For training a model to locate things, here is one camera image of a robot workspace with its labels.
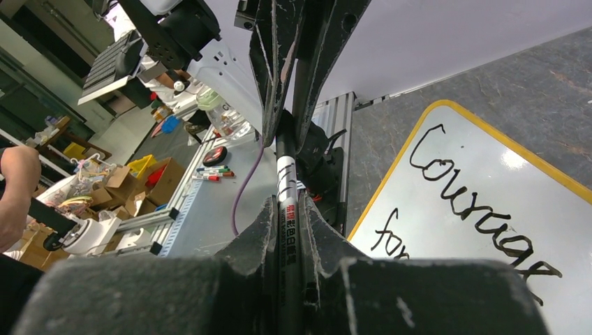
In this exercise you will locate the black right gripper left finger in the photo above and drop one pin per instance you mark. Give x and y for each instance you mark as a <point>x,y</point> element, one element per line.
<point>230,292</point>

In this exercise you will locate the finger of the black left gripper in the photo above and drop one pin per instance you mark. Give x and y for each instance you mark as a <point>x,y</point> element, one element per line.
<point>326,28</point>
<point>276,29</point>

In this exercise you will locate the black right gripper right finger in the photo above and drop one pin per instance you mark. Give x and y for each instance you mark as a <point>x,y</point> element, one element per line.
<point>349,293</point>

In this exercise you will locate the white black whiteboard marker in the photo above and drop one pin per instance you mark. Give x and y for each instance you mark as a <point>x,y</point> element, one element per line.
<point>290,268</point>

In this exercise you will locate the black marker cap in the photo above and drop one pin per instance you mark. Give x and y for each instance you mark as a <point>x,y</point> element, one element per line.
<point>285,136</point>

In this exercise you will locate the yellow framed whiteboard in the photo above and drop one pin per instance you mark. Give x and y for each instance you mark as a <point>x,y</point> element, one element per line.
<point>461,189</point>

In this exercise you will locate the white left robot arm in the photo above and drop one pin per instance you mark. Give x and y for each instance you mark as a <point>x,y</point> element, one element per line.
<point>186,35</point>

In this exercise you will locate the person bare forearm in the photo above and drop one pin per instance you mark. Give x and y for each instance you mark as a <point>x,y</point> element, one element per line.
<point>20,167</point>

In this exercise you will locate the coloured markers bundle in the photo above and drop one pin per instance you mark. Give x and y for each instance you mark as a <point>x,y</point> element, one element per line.
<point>214,173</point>

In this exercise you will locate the red black round button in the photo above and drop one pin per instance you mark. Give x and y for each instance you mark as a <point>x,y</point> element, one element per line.
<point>215,157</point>

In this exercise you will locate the cardboard boxes clutter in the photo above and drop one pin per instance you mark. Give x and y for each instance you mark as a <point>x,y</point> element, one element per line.
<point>102,210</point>

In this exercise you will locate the black computer keyboard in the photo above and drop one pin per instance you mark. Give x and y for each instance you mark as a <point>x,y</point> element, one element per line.
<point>113,67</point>

